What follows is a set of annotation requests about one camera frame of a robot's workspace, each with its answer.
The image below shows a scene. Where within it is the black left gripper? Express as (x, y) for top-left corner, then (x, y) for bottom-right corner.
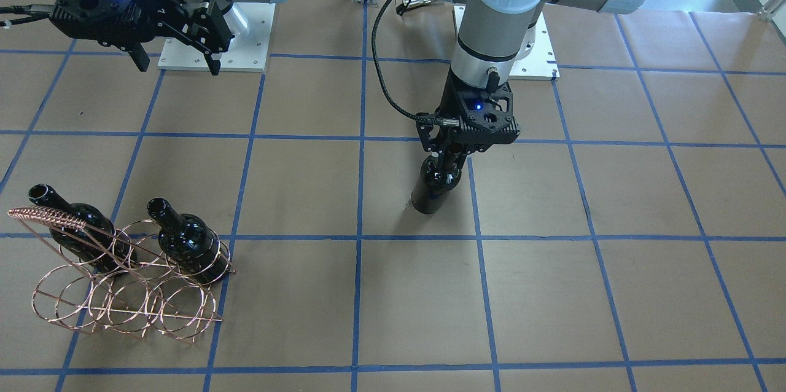
(416, 69), (521, 174)

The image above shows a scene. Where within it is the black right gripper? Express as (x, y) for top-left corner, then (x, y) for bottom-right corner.
(49, 0), (233, 76)

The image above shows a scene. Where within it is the dark wine bottle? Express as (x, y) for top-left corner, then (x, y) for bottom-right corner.
(410, 153), (461, 214)

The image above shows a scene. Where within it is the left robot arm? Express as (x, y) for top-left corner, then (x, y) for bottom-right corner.
(416, 0), (645, 177)

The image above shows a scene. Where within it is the dark bottle in basket front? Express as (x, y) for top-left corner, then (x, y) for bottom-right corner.
(147, 198), (228, 285)

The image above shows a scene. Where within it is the dark bottle in basket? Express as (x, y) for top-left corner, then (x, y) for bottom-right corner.
(147, 198), (228, 285)
(28, 183), (133, 275)

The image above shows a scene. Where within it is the dark bottle in basket rear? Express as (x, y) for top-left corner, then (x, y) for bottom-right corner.
(28, 183), (133, 275)

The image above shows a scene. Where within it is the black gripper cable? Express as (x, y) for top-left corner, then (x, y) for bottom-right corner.
(371, 0), (461, 128)

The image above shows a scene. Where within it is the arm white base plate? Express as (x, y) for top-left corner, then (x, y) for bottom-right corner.
(158, 2), (276, 73)
(450, 12), (559, 85)

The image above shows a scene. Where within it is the copper wire wine basket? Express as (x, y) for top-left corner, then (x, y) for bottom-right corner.
(8, 205), (222, 344)

